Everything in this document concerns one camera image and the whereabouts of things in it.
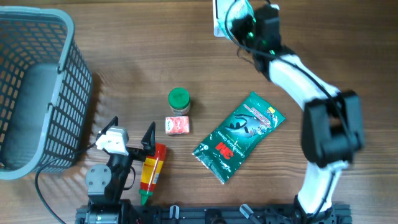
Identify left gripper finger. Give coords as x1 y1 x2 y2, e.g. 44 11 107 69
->
141 121 155 152
96 116 119 140

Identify red sauce bottle green cap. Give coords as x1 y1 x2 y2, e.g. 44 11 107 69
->
139 143 167 205

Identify green lid jar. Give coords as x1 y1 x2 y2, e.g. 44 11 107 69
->
168 87 191 116

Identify green 3M gloves package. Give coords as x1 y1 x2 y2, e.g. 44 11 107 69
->
192 92 285 184

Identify teal wet wipes pack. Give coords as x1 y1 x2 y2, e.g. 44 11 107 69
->
223 0 254 29

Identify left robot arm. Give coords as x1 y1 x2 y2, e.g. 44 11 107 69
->
75 116 155 224

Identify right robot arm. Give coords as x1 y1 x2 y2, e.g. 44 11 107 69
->
224 2 365 223

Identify white barcode scanner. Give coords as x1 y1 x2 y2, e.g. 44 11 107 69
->
213 0 234 37

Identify grey plastic shopping basket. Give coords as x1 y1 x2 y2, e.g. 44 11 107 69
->
1 6 93 180

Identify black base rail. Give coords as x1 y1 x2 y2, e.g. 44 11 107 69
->
75 198 352 224

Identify left black camera cable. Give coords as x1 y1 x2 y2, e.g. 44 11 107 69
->
34 142 98 224

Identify black camera cable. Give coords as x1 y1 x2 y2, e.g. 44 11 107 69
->
34 142 98 224
223 0 355 215

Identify right black camera cable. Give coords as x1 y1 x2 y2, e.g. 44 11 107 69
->
223 0 355 215

